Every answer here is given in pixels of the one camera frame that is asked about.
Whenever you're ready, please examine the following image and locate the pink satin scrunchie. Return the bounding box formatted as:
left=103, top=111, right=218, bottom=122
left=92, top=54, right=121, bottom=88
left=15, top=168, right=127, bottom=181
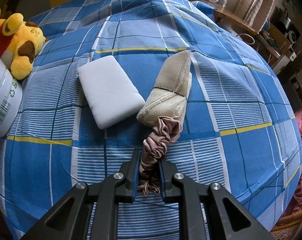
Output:
left=138, top=116, right=182, bottom=196

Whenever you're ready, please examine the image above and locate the white foam sponge block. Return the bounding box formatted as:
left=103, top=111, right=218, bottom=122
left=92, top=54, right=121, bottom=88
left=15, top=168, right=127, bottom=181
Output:
left=78, top=55, right=145, bottom=129

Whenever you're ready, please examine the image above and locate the beige mesh cloth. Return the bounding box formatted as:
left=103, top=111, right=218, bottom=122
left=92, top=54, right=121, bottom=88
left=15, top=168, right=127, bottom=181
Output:
left=137, top=50, right=192, bottom=127

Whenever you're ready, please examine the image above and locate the wicker chair edge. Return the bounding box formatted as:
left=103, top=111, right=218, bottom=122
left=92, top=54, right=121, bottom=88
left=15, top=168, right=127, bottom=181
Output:
left=270, top=210, right=302, bottom=240

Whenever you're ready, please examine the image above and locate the blue plaid bed quilt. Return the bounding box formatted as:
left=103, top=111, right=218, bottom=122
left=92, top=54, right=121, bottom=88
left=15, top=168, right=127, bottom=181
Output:
left=0, top=0, right=302, bottom=239

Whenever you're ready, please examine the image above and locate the white metal formula can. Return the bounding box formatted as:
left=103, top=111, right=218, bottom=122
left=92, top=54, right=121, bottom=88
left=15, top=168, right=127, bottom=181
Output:
left=0, top=58, right=22, bottom=138

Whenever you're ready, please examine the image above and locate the wooden chair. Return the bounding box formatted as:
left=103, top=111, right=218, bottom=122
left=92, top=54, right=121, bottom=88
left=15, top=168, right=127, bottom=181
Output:
left=258, top=23, right=297, bottom=69

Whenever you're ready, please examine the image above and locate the yellow giraffe plush toy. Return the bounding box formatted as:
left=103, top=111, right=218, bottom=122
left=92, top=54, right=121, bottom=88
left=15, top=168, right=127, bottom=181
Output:
left=0, top=11, right=47, bottom=80

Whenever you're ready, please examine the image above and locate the wooden desk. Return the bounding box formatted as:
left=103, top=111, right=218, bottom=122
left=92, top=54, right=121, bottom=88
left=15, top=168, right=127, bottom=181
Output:
left=189, top=0, right=281, bottom=59

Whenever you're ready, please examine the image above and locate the beige window curtain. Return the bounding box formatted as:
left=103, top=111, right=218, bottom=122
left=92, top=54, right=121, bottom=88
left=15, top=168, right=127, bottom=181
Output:
left=235, top=0, right=275, bottom=33

